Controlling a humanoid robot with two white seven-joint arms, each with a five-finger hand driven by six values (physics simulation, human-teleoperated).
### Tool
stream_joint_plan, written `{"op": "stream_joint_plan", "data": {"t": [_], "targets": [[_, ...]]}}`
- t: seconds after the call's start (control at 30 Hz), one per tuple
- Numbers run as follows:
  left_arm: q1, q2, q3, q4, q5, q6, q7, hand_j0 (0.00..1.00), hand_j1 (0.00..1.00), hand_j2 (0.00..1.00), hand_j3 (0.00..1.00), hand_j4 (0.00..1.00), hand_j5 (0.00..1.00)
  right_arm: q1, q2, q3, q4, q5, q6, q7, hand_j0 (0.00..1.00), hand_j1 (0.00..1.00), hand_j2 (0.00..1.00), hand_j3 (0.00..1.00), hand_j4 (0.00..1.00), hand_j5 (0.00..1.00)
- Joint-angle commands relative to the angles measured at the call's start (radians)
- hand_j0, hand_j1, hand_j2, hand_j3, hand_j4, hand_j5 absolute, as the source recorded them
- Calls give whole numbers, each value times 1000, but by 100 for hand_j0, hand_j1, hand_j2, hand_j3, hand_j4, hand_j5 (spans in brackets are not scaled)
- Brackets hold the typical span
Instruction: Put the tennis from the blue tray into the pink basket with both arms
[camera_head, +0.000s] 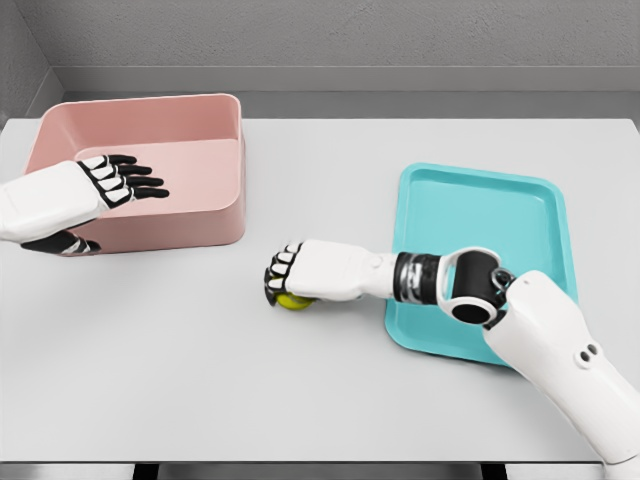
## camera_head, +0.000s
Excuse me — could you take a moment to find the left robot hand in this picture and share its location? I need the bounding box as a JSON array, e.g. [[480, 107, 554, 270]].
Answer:
[[19, 153, 171, 256]]

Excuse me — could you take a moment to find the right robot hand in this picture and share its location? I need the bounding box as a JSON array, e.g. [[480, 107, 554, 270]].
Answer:
[[264, 238, 369, 312]]

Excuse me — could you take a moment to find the yellow-green tennis ball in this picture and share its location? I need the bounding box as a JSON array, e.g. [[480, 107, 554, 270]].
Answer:
[[276, 293, 315, 313]]

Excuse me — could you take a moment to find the pink rectangular basket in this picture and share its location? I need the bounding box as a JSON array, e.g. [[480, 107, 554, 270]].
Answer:
[[23, 93, 247, 256]]

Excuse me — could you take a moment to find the blue rectangular tray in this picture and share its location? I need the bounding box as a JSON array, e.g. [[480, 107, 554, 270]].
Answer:
[[384, 162, 580, 370]]

